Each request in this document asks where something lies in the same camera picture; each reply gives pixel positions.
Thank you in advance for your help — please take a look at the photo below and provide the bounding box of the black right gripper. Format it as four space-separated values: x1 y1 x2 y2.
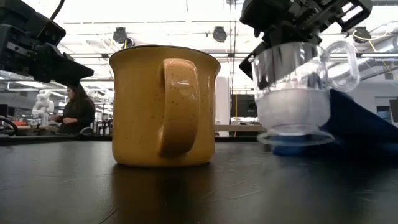
238 0 373 82

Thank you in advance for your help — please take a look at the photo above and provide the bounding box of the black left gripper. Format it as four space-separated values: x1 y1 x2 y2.
0 0 95 88

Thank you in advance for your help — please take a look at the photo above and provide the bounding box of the clear glass cup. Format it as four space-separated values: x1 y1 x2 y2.
251 40 361 147

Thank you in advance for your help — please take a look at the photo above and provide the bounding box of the large mustard yellow mug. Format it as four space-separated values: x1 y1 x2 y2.
109 44 221 168

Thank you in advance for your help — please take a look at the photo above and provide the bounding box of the blue terry towel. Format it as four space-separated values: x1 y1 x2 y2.
270 88 398 156

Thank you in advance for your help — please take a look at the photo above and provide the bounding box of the white robot figure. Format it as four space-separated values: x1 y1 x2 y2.
30 90 55 128

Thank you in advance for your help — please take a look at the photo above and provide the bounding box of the person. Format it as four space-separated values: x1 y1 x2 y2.
50 83 96 135

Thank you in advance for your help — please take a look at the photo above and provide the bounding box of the black monitor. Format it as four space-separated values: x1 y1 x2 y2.
230 94 257 118

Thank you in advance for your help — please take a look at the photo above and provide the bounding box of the white column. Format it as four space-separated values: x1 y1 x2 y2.
216 74 231 138

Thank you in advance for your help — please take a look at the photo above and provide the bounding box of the black hanging cable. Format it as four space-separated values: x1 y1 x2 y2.
229 0 237 94

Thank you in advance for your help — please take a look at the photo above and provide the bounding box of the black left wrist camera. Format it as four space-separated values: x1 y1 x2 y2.
32 12 67 47

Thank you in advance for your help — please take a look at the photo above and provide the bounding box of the black ceiling cord reel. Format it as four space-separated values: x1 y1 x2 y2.
112 27 128 44
212 26 228 44
353 26 373 44

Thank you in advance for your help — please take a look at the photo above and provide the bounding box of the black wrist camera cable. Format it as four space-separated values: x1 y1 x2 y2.
49 0 65 21

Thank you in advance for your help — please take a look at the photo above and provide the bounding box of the black looped cable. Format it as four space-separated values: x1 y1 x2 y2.
0 116 19 137

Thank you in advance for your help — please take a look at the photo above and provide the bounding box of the dark wall screen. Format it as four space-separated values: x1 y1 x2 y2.
389 98 398 123

